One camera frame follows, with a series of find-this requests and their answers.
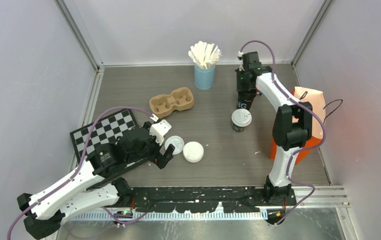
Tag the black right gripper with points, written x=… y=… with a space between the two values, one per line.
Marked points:
x=238 y=85

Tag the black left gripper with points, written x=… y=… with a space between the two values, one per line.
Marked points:
x=161 y=161

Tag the stack of white lids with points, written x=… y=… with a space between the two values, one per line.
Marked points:
x=193 y=152

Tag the white plastic cup lid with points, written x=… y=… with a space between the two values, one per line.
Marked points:
x=241 y=117

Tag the black paper coffee cup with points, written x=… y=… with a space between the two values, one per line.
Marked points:
x=239 y=127

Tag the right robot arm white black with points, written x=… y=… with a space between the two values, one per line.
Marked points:
x=292 y=127

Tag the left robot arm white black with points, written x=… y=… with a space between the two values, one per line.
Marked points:
x=98 y=181

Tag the orange paper takeout bag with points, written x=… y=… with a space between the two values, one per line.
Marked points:
x=317 y=100

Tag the brown cardboard cup carrier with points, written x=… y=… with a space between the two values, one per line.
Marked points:
x=180 y=99

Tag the blue cylindrical holder cup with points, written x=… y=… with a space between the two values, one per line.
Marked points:
x=204 y=78

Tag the black white checkerboard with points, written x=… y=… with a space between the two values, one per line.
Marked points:
x=106 y=131

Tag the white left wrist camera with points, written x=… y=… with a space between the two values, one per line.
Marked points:
x=159 y=129

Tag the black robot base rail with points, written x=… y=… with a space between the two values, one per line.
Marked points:
x=232 y=199

